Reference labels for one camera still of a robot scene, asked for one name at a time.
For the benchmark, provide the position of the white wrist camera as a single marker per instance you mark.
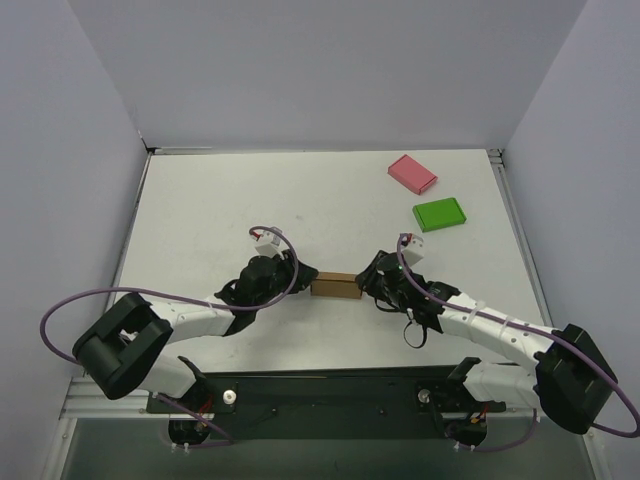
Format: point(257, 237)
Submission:
point(267, 243)
point(412, 249)

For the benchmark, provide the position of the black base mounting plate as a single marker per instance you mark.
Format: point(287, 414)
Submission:
point(346, 404)

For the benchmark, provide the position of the brown cardboard paper box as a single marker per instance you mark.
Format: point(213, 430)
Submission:
point(335, 285)

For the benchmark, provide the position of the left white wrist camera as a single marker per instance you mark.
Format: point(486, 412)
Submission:
point(267, 243)

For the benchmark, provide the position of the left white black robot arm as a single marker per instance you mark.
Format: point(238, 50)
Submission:
point(123, 350)

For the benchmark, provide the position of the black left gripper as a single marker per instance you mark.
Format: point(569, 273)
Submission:
point(291, 273)

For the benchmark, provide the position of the green paper box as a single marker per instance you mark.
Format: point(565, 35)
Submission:
point(439, 214)

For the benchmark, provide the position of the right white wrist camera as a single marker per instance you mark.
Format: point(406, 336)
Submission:
point(412, 249)

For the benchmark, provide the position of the aluminium table frame rail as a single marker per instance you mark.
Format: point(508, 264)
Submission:
point(190, 237)

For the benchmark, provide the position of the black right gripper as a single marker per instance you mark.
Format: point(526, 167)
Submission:
point(373, 275)

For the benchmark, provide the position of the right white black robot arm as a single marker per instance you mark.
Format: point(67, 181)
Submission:
point(561, 372)

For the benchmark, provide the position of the pink paper box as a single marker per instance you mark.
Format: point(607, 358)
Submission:
point(411, 174)

